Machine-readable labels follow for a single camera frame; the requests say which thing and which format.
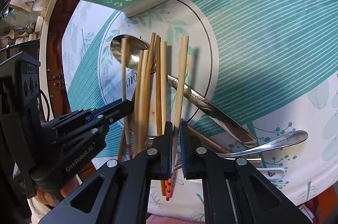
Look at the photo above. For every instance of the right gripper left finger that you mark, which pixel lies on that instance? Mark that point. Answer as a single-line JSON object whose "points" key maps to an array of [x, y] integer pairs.
{"points": [[118, 192]]}

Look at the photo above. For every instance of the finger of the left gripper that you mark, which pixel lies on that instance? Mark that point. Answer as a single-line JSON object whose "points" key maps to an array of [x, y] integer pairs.
{"points": [[79, 137], [105, 114]]}

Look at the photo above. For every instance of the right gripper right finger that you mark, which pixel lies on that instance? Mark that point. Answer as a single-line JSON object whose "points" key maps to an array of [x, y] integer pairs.
{"points": [[234, 191]]}

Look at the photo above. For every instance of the white plastic spoon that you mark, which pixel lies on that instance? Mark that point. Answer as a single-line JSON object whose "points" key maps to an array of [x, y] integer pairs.
{"points": [[273, 173]]}

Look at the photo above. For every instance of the bamboo chopstick striped tip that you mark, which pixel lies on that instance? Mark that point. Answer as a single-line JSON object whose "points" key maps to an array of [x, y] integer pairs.
{"points": [[124, 93]]}

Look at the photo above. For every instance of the bamboo chopstick red tip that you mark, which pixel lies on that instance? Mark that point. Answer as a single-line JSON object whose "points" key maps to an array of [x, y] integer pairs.
{"points": [[179, 99]]}

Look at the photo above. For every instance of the left hand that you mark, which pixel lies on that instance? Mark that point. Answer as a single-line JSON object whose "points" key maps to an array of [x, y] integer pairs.
{"points": [[48, 200]]}

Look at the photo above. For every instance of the brown wooden chopstick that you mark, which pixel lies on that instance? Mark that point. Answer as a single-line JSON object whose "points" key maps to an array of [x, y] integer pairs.
{"points": [[145, 95]]}

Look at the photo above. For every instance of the dark brown chopstick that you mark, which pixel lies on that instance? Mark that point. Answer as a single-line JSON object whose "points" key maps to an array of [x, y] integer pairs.
{"points": [[158, 89]]}

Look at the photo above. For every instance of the pale bamboo chopstick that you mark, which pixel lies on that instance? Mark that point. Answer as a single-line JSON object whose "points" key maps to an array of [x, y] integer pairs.
{"points": [[143, 70]]}

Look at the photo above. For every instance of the metal table knife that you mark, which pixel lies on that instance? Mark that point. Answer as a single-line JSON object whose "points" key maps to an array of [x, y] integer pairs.
{"points": [[229, 125]]}

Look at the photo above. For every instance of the thin bamboo chopstick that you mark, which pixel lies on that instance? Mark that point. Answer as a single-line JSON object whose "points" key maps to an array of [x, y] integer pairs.
{"points": [[123, 142]]}

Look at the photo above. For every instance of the large metal spoon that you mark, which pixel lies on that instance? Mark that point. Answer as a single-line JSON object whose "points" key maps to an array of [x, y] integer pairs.
{"points": [[136, 44]]}

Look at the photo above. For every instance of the light bamboo chopstick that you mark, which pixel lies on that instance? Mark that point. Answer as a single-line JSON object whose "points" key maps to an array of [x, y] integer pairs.
{"points": [[163, 80]]}

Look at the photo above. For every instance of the small metal spoon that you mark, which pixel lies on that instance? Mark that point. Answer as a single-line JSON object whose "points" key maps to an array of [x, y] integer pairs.
{"points": [[277, 141]]}

